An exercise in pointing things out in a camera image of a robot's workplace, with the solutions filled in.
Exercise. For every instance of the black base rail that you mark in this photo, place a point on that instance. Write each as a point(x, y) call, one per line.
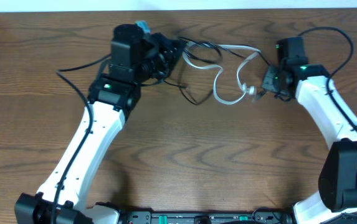
point(262, 215)

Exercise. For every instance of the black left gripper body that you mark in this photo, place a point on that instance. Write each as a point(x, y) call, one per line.
point(168, 51)

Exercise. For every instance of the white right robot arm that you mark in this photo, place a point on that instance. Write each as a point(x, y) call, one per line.
point(311, 85)

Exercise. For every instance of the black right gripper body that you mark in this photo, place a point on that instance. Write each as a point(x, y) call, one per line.
point(273, 82)

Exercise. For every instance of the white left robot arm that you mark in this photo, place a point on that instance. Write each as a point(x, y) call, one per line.
point(138, 58)

